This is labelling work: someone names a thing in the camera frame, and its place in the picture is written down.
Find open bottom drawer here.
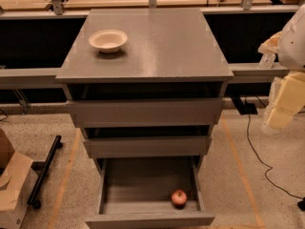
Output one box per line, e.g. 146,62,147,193
86,156,214,229

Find red apple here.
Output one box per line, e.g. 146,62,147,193
171,190,187,207

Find grey drawer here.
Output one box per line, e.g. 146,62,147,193
67,98,222,128
84,135,212,158

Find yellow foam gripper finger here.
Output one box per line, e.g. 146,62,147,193
264,71,305,130

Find brown cardboard box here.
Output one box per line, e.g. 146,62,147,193
0,129,37,229

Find grey drawer cabinet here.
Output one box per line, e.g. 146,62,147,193
55,7,234,229

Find white paper bowl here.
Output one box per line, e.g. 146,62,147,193
89,30,128,53

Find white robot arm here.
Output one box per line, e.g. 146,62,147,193
258,5,305,130

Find black floor bracket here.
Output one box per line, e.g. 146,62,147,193
231,96,257,115

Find black floor cable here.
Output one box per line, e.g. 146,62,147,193
246,113,305,200

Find black metal bar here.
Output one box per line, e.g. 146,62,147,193
28,135,63,210

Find middle grey drawer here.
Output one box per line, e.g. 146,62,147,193
84,135,212,158

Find grey metal rail frame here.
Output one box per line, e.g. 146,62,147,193
0,5,300,90

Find clear sanitizer pump bottle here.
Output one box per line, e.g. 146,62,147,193
259,53,276,69

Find top grey drawer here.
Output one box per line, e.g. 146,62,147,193
67,98,222,128

